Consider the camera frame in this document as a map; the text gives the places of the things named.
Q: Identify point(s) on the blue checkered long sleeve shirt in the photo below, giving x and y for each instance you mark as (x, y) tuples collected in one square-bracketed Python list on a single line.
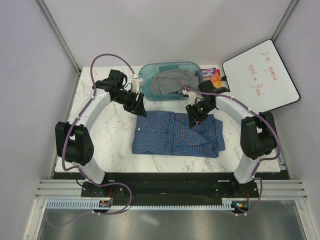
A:
[(168, 133)]

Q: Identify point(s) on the Roald Dahl book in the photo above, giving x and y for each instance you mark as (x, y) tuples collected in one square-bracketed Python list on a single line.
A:
[(210, 74)]

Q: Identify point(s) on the whiteboard with red writing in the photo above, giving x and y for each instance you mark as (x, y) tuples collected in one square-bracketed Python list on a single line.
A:
[(259, 78)]

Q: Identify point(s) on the teal plastic bin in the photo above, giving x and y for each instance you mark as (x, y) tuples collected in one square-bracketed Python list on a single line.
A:
[(148, 71)]

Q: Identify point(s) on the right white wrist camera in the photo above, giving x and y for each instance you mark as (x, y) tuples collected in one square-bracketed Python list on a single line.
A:
[(192, 96)]

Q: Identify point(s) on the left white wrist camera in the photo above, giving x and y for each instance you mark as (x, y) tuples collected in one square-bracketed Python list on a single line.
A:
[(136, 84)]

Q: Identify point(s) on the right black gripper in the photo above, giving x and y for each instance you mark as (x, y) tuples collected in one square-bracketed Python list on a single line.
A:
[(192, 113)]

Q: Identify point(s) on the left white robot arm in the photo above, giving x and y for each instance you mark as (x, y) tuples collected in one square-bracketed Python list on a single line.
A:
[(73, 141)]

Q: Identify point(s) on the grey shirt in bin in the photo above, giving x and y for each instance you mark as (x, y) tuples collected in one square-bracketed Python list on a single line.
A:
[(168, 81)]

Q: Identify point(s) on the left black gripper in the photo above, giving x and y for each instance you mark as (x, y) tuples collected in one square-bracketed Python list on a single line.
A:
[(137, 107)]

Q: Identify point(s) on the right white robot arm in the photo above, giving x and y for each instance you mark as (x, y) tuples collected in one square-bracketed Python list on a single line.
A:
[(258, 138)]

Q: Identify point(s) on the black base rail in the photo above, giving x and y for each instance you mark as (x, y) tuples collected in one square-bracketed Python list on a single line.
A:
[(171, 188)]

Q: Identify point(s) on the white slotted cable duct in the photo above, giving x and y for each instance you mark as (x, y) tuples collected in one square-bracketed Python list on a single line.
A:
[(95, 204)]

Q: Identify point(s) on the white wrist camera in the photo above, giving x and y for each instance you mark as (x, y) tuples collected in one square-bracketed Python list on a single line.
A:
[(136, 84), (192, 96)]

